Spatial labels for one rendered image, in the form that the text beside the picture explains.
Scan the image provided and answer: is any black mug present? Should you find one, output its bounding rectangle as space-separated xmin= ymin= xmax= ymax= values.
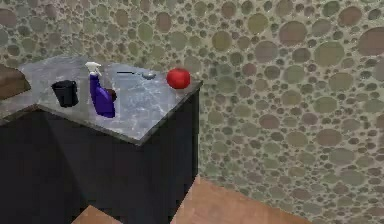
xmin=50 ymin=79 xmax=80 ymax=109

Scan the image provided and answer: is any brown wooden block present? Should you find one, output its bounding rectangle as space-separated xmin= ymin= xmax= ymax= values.
xmin=0 ymin=63 xmax=32 ymax=101

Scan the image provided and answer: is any red apple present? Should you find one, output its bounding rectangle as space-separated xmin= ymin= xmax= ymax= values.
xmin=166 ymin=67 xmax=192 ymax=90

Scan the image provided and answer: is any black cabinet with marble top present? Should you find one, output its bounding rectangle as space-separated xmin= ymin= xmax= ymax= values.
xmin=0 ymin=55 xmax=204 ymax=224

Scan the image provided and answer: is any grey ladle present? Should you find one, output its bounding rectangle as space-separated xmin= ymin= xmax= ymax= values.
xmin=116 ymin=70 xmax=157 ymax=81

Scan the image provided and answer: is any purple spray bottle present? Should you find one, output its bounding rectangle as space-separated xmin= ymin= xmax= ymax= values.
xmin=84 ymin=61 xmax=117 ymax=119

